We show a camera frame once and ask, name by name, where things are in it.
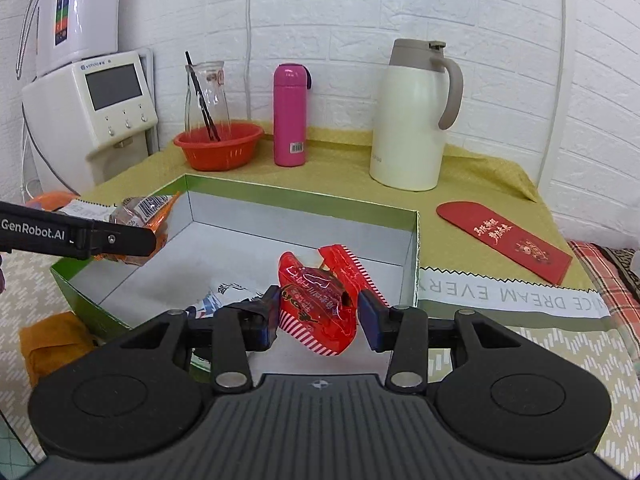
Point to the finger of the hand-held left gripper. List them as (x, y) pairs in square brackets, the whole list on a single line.
[(125, 242)]

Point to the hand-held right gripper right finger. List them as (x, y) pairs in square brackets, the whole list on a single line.
[(367, 321)]

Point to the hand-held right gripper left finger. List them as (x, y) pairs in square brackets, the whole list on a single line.
[(273, 317)]

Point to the clear brown pastry packet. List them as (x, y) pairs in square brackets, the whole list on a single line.
[(145, 207)]

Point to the red striped snack packet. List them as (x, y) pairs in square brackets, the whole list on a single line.
[(315, 300)]

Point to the green cardboard box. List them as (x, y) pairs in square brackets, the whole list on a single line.
[(300, 215)]

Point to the mustard yellow snack packet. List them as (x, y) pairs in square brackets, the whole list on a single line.
[(55, 345)]

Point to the white blue snack packet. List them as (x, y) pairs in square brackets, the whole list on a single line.
[(227, 295)]

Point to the white zigzag-edged packet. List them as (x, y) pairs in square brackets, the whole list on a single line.
[(85, 208)]

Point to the white water dispenser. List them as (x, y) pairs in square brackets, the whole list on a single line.
[(60, 125)]

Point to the red plastic basket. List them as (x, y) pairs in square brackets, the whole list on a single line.
[(220, 156)]

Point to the olive green tablecloth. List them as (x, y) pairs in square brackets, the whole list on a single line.
[(325, 175)]

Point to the red envelope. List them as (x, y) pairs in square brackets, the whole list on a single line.
[(500, 235)]

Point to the black stirring stick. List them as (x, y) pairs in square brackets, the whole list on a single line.
[(200, 95)]

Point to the glass carafe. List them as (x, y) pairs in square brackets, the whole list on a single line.
[(216, 95)]

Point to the grey patterned printed cloth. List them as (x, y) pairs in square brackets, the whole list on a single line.
[(550, 355)]

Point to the pink thermos bottle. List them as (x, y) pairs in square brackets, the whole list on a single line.
[(289, 120)]

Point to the cream thermal jug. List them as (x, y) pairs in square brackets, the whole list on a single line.
[(405, 125)]

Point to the teal grid mat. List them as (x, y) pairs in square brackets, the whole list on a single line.
[(12, 450)]

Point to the white water purifier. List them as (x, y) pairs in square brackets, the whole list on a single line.
[(95, 10)]

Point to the red plaid cloth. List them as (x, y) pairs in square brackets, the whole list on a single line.
[(607, 295)]

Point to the black patterned cloth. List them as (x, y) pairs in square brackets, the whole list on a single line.
[(622, 265)]

